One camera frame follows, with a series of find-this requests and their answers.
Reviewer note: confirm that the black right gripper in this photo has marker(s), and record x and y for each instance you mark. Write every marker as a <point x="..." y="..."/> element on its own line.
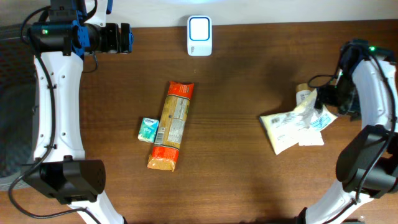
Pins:
<point x="322" y="97"/>

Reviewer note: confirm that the white tube with gold cap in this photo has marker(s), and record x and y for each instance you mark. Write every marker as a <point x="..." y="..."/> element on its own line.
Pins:
<point x="304" y="94"/>

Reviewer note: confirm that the yellow snack bag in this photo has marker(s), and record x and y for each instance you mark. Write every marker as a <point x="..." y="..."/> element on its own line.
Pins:
<point x="302" y="126"/>

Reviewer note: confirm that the orange pasta package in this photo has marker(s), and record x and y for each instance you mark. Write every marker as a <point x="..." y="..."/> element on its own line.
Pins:
<point x="167" y="143"/>

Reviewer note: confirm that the teal tissue pack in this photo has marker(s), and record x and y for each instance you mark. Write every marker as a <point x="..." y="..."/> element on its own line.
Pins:
<point x="148" y="130"/>

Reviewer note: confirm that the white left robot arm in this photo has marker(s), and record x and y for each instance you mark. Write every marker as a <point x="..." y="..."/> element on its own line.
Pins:
<point x="65" y="34"/>

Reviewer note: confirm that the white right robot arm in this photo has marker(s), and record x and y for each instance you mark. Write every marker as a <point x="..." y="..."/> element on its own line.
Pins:
<point x="363" y="87"/>

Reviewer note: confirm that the white barcode scanner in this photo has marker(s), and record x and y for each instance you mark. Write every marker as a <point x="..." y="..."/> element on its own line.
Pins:
<point x="199" y="36"/>

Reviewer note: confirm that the grey plastic mesh basket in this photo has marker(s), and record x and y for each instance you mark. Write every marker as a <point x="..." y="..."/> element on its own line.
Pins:
<point x="17" y="103"/>

